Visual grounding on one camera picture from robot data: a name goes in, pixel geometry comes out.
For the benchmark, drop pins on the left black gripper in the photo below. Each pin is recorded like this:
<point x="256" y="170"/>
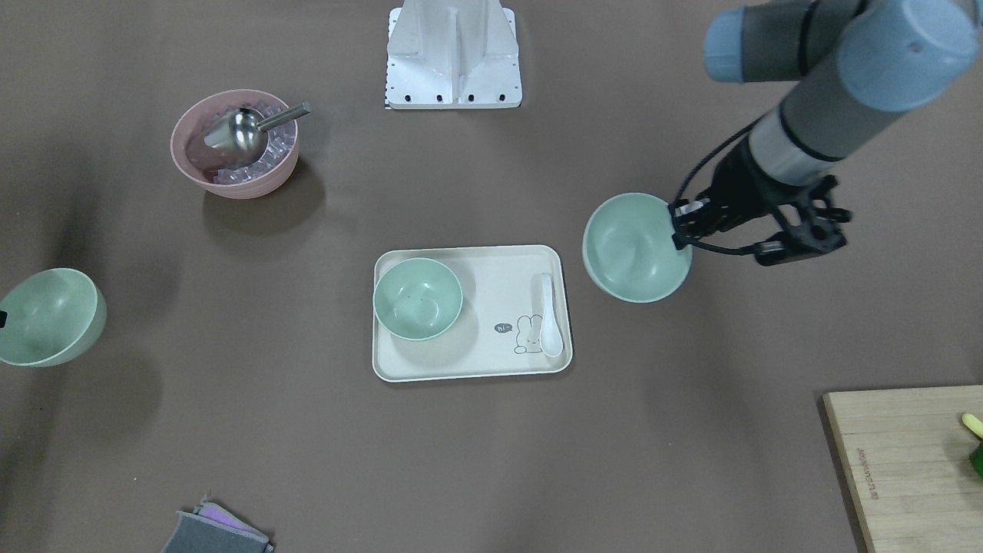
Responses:
<point x="739" y="193"/>

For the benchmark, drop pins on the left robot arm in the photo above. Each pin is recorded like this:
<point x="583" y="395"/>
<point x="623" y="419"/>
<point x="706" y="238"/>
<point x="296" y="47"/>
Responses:
<point x="857" y="67"/>

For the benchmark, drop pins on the white ceramic spoon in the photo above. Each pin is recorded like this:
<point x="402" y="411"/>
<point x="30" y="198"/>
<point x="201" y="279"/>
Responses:
<point x="550" y="335"/>

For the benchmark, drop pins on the cream rabbit tray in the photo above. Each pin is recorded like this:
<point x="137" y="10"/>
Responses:
<point x="498" y="330"/>

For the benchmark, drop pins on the green bowl on tray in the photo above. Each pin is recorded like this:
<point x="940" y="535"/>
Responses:
<point x="418" y="299"/>

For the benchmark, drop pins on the pink bowl with ice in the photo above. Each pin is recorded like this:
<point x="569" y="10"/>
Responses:
<point x="268" y="173"/>

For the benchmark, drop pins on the grey folded cloth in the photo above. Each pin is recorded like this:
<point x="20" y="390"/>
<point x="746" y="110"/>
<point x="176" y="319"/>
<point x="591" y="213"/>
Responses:
<point x="211" y="527"/>

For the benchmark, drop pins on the metal ice scoop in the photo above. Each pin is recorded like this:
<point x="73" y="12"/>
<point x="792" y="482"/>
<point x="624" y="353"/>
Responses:
<point x="244" y="130"/>

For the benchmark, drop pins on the wooden cutting board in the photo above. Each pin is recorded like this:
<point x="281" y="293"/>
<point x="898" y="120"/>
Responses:
<point x="905" y="455"/>

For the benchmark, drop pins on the yellow lemon piece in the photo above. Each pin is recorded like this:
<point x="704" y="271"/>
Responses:
<point x="973" y="424"/>

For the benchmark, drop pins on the green lime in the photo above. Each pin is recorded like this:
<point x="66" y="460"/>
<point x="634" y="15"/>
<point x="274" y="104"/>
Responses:
<point x="976" y="460"/>

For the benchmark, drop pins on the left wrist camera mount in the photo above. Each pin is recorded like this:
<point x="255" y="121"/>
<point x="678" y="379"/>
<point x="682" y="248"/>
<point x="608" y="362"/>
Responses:
<point x="810" y="223"/>

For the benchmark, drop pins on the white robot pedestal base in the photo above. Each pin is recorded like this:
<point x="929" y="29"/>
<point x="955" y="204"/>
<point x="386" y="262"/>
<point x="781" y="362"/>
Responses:
<point x="452" y="55"/>

